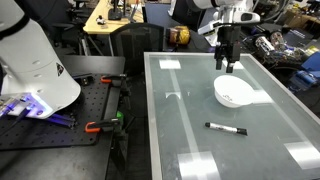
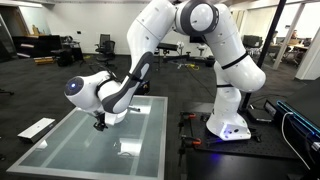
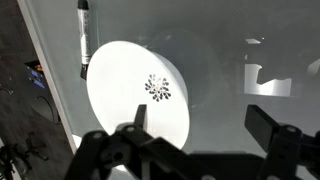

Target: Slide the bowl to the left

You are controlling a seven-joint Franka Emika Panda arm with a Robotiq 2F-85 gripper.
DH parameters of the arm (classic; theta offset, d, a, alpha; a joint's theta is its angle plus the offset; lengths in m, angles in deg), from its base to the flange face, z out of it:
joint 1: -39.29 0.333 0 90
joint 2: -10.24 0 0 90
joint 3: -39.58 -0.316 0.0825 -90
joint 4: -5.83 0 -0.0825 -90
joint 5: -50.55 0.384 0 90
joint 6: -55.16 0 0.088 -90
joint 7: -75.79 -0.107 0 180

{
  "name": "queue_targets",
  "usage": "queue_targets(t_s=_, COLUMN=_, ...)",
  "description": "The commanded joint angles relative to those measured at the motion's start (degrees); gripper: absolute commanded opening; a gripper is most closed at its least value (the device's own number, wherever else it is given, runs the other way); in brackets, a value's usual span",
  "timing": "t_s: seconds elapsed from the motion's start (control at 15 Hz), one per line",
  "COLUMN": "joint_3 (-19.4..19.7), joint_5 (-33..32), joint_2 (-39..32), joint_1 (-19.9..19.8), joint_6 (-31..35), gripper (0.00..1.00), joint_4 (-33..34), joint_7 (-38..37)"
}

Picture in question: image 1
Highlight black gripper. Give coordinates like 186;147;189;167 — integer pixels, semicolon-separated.
214;25;242;74

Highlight white bowl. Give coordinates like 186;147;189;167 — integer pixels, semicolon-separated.
213;74;256;109

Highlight silver robot hand device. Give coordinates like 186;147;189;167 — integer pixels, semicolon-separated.
254;31;301;63

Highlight black and white marker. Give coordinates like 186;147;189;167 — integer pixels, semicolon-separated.
204;121;249;137

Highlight blue bag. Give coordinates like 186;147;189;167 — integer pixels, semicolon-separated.
288;69;316;93

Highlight dark blue desk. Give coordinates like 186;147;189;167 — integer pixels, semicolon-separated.
143;1;218;53

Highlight blue box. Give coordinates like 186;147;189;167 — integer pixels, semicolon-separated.
299;49;320;73

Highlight cardboard boxes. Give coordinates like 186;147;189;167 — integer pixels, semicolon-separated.
283;6;320;33

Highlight black mesh office chair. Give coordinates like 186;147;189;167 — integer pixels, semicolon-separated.
109;22;165;77

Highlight small green object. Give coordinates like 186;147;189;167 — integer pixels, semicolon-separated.
115;110;125;123

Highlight black monitor stand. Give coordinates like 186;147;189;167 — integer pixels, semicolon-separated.
107;0;124;21

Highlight small white black object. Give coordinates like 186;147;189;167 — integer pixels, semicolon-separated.
95;14;107;26

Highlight light wooden desk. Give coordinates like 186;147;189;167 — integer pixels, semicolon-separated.
82;0;145;36

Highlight small black box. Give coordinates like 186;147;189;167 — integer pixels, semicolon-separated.
71;73;95;86

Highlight black workbench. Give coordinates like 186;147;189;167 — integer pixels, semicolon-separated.
0;54;127;180

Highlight black perforated breadboard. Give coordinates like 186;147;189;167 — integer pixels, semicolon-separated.
0;72;122;152

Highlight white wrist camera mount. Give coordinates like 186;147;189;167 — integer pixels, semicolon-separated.
197;20;222;38

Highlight orange handled bar clamp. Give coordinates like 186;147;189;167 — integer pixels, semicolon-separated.
84;117;124;134
99;73;128;85

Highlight blue cables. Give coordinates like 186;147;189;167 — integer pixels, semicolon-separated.
44;113;78;129

